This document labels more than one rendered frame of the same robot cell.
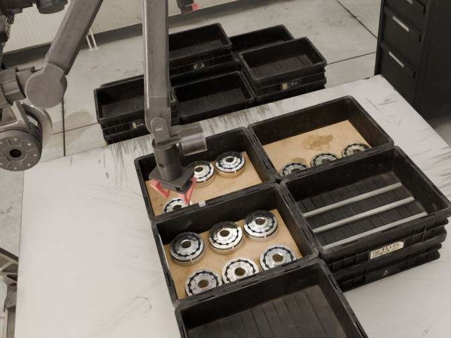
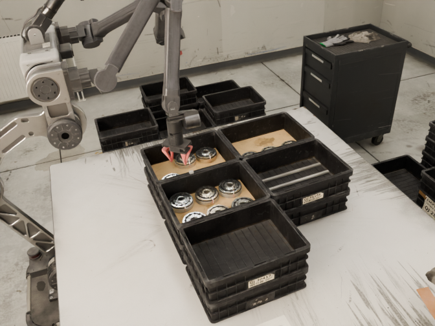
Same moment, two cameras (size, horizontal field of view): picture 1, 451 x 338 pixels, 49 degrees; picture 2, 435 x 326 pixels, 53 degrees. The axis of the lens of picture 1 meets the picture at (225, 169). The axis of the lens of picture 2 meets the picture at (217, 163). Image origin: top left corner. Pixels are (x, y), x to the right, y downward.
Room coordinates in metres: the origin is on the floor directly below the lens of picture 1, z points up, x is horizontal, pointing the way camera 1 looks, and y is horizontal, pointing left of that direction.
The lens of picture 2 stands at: (-0.53, 0.21, 2.07)
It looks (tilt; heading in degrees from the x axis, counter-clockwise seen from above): 35 degrees down; 351
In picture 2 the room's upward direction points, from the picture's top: 4 degrees counter-clockwise
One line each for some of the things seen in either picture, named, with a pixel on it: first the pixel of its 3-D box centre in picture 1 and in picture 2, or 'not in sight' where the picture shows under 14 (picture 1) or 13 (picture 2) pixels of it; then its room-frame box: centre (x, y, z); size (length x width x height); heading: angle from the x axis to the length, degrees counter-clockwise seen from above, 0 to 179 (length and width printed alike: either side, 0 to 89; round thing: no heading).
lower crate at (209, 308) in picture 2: not in sight; (243, 268); (0.58, -0.04, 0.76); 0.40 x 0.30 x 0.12; 101
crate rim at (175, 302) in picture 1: (231, 240); (212, 192); (0.88, 0.02, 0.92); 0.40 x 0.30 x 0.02; 101
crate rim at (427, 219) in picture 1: (362, 197); (296, 166); (0.95, -0.37, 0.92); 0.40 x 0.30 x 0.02; 101
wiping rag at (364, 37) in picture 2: not in sight; (364, 35); (2.46, -1.45, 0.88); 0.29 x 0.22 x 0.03; 98
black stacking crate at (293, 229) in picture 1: (233, 251); (213, 201); (0.88, 0.02, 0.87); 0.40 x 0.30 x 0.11; 101
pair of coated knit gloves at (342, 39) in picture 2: not in sight; (334, 40); (2.45, -1.21, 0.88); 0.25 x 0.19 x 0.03; 98
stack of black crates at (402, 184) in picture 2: not in sight; (406, 190); (1.37, -1.28, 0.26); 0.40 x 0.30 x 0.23; 8
